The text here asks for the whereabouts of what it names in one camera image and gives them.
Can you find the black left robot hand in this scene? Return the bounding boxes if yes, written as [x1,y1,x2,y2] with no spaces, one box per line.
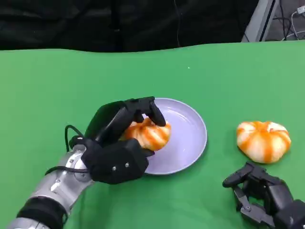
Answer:
[84,96,167,157]

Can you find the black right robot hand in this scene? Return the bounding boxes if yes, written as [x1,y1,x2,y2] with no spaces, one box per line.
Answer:
[222,162,295,227]

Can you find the orange and white bread roll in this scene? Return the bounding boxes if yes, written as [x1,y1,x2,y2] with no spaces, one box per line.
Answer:
[236,121,292,164]
[123,116,172,151]

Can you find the green table cloth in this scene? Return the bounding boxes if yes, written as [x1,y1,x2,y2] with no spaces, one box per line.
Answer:
[0,40,305,229]

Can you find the lilac plate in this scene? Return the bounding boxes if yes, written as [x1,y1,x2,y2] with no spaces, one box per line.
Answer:
[142,97,207,176]

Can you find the black backdrop cloth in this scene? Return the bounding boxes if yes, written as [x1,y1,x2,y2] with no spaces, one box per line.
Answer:
[0,0,258,53]

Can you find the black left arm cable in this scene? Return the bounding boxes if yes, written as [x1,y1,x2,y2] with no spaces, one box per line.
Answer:
[44,125,91,176]

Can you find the thin black hanging cable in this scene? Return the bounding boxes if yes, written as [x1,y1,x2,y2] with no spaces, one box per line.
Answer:
[173,0,181,47]

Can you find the grey metal frame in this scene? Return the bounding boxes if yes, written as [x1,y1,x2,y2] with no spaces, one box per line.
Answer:
[241,0,280,43]

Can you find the white cable with plug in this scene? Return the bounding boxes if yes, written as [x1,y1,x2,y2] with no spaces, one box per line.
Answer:
[285,7,305,41]

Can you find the black floor cables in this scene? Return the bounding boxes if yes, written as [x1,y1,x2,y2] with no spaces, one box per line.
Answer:
[271,0,295,42]

